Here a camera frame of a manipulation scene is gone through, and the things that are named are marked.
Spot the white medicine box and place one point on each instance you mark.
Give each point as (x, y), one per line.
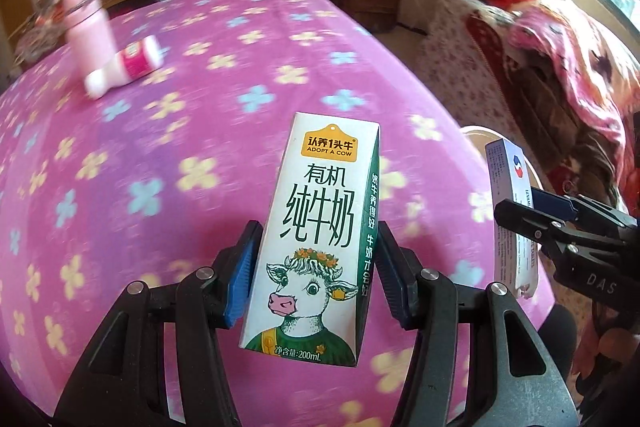
(505, 187)

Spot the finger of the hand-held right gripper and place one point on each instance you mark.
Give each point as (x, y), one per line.
(555, 207)
(525, 222)

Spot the pink water bottle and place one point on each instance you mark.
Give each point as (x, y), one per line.
(87, 37)

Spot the dark red patterned cushion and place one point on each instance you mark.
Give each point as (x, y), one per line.
(492, 52)

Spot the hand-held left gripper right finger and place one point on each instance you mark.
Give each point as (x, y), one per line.
(392, 279)

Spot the sofa with floral cover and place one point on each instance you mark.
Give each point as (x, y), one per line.
(450, 57)

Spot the white bottle with pink label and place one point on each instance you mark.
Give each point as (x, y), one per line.
(135, 62)

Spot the white round bin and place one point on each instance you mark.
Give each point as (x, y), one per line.
(475, 132)

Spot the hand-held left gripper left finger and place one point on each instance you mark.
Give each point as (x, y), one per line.
(242, 277)

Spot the pink floral throw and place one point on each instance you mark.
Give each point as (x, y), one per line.
(575, 57)

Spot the white and green milk carton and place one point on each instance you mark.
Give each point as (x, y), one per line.
(310, 217)

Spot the pink flower print blanket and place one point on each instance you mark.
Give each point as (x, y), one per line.
(200, 117)

